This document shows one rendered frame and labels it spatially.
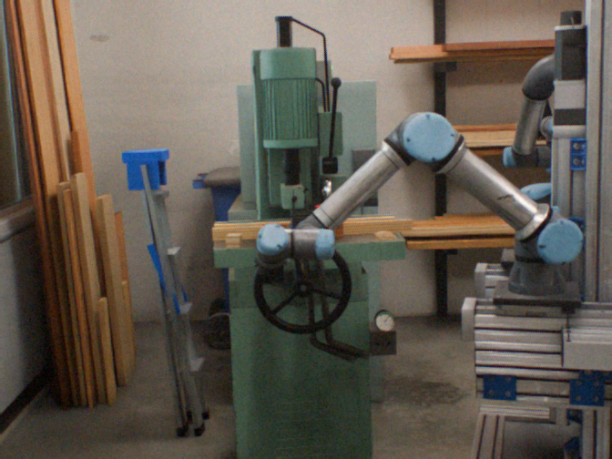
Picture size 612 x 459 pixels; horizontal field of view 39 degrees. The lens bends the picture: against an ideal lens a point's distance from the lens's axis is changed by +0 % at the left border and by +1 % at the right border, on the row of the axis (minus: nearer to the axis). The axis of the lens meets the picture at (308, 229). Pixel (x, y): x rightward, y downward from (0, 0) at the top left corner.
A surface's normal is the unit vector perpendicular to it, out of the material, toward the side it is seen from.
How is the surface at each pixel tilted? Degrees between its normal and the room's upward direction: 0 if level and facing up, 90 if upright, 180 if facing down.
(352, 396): 90
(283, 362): 90
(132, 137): 90
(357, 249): 90
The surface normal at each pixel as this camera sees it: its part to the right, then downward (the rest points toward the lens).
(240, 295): 0.08, 0.15
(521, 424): -0.04, -0.99
